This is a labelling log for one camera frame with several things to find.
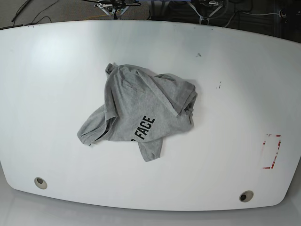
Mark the left table cable grommet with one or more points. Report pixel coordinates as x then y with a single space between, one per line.
40 183

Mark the right table cable grommet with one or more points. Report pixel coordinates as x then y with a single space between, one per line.
246 196

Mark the grey t-shirt with black lettering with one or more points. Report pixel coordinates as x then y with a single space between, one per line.
142 108

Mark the table cable grommet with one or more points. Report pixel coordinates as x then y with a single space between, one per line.
40 183
246 196

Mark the red tape rectangle marking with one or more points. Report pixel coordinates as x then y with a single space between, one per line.
269 152

